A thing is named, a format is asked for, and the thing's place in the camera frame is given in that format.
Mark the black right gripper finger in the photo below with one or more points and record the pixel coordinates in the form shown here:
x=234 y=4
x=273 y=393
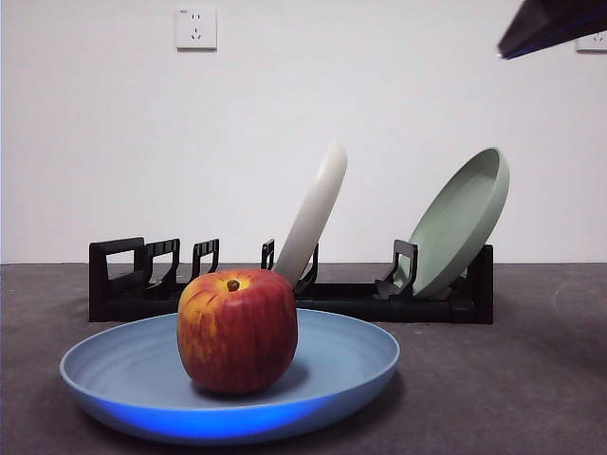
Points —
x=555 y=23

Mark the blue plate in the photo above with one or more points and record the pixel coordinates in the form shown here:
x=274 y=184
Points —
x=332 y=355

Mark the red yellow apple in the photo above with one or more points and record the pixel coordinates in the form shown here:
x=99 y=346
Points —
x=237 y=332

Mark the green plate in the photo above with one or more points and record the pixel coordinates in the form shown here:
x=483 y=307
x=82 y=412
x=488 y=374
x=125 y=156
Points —
x=450 y=237

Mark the white plate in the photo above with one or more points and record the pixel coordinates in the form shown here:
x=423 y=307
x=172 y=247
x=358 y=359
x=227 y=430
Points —
x=313 y=213

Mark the black plate rack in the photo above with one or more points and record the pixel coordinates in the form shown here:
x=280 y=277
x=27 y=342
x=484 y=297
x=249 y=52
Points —
x=427 y=310

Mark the white wall socket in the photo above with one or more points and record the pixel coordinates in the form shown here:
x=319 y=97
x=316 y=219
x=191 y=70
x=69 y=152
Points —
x=595 y=45
x=196 y=28

